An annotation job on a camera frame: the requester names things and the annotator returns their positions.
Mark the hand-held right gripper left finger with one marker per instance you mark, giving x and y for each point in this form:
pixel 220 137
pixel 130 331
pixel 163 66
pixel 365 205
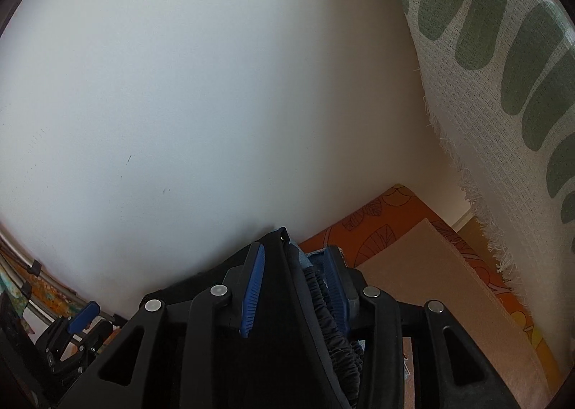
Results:
pixel 254 288

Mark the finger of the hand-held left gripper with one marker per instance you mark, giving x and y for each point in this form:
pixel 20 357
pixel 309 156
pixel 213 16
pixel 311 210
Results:
pixel 83 317

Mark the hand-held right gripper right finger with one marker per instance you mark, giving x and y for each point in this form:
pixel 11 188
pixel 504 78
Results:
pixel 334 283

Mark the black pants with yellow print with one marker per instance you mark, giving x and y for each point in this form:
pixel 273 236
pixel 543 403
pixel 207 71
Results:
pixel 287 346

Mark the folded blue jeans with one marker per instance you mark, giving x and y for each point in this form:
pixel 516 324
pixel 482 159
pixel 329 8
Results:
pixel 310 258

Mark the grey metal tripod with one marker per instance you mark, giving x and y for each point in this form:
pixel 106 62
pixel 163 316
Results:
pixel 33 266

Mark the bed with orange floral sheet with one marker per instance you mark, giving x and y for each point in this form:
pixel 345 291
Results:
pixel 373 220

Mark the colourful scarf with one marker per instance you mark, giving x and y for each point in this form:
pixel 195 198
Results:
pixel 11 297

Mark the beige blanket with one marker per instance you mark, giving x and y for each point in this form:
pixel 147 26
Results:
pixel 449 292

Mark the green and white patterned pillow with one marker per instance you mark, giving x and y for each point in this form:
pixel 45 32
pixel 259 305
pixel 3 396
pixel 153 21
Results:
pixel 471 99

